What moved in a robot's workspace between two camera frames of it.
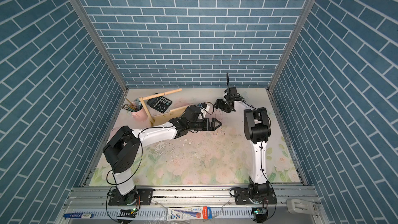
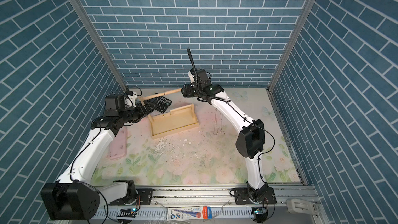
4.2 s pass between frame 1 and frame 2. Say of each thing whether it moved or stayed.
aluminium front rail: stayed
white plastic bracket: stayed
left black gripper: moved
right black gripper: moved
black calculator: stayed
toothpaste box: stayed
